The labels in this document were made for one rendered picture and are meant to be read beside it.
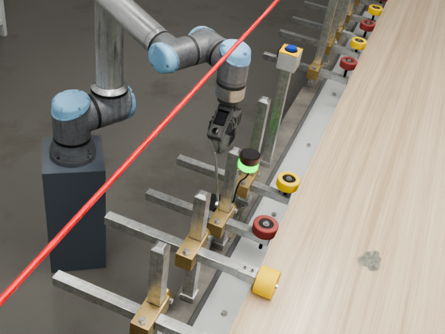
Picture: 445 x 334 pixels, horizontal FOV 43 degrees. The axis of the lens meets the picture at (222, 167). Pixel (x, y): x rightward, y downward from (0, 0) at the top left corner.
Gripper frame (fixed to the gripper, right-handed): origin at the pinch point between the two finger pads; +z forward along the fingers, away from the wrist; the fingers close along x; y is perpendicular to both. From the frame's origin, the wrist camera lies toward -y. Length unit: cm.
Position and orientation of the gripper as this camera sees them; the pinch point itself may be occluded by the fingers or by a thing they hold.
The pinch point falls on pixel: (218, 151)
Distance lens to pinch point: 185.5
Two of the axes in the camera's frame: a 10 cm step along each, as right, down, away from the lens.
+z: -1.2, 7.7, 6.2
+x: -9.2, -3.2, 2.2
